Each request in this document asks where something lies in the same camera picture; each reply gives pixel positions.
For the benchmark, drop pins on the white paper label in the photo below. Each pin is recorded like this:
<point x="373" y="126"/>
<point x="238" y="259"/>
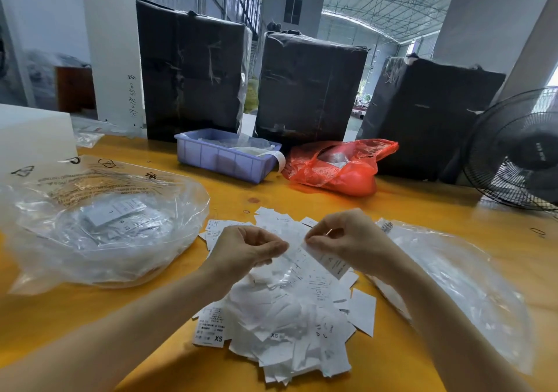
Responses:
<point x="327" y="261"/>

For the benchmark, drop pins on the white foam box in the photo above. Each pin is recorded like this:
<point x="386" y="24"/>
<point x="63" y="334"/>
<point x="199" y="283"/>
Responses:
<point x="30" y="143"/>

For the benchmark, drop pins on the brown wooden cabinet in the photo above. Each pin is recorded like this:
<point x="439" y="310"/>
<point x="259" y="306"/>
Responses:
<point x="75" y="89"/>

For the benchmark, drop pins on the person's right hand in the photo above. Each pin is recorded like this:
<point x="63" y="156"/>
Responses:
<point x="357" y="239"/>

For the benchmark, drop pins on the blue plastic bin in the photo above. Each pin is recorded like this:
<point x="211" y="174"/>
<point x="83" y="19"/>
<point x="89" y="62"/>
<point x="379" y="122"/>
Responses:
<point x="220" y="155"/>

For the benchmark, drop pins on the person's right forearm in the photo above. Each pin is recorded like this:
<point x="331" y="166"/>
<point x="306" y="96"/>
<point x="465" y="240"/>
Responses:
<point x="462" y="339"/>

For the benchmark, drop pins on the large clear bag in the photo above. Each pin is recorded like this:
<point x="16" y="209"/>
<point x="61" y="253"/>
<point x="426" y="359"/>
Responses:
<point x="109" y="230"/>

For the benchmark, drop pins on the large black wrapped bale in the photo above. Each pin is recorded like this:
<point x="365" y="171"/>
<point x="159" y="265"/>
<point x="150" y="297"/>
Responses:
<point x="193" y="69"/>
<point x="429" y="117"/>
<point x="309" y="89"/>

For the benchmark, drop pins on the black table fan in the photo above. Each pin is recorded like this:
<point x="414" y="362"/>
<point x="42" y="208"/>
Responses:
<point x="519" y="150"/>

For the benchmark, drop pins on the grey cabin with window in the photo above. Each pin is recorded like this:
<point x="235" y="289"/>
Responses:
<point x="292" y="11"/>

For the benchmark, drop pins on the clear plastic bag black print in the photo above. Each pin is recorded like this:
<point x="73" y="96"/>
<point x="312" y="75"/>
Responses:
<point x="471" y="287"/>

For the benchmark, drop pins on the person's left hand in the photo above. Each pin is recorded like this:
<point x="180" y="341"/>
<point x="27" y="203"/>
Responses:
<point x="240" y="252"/>

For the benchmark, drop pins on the person's left forearm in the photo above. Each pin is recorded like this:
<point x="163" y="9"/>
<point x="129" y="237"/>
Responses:
<point x="100" y="339"/>

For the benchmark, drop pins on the white pillar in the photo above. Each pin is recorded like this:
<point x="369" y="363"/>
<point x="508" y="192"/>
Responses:
<point x="112" y="47"/>

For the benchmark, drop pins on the pile of white labels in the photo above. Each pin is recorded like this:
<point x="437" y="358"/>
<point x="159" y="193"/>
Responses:
<point x="288" y="318"/>

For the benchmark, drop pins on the red plastic bag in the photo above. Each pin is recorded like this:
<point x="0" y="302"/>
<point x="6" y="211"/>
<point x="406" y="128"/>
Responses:
<point x="340" y="168"/>

